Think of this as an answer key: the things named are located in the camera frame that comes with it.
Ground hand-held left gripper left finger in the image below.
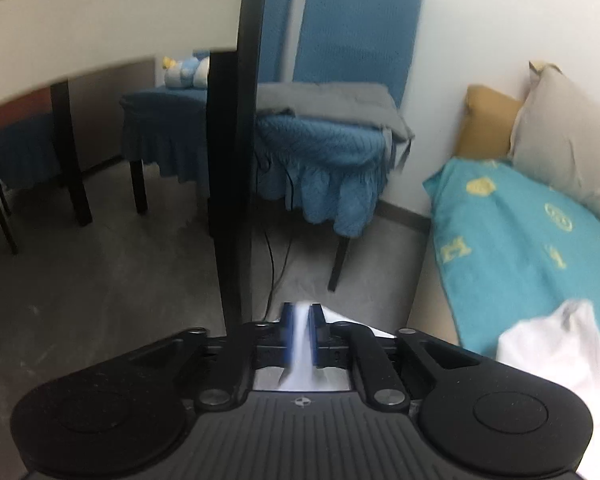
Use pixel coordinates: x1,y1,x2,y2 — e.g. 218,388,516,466
122,302,303,412

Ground tan pillow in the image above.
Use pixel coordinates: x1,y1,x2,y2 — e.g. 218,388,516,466
451,83,527,162

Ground grey pillow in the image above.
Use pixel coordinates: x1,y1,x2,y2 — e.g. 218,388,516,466
509,60,600,233

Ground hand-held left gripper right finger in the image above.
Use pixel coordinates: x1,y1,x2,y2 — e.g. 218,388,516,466
307,302,483,412

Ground blue covered chair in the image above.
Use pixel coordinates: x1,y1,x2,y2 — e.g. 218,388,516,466
119,0,298,217
0,111,65,256
254,0,427,292

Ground blue and white plush toy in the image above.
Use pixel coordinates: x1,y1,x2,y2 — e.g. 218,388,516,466
161,54,212,92

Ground grey folded cloth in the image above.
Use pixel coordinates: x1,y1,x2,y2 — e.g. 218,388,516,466
256,81,416,173

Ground white table with black legs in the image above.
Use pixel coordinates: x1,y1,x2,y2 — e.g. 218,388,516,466
0,0,272,328

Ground teal patterned bed sheet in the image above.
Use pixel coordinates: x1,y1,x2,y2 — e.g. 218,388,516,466
422,156,600,357

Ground white shirt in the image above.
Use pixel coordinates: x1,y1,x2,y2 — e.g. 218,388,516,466
275,300,600,480

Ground black cable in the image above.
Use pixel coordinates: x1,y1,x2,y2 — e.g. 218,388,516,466
256,147,295,322

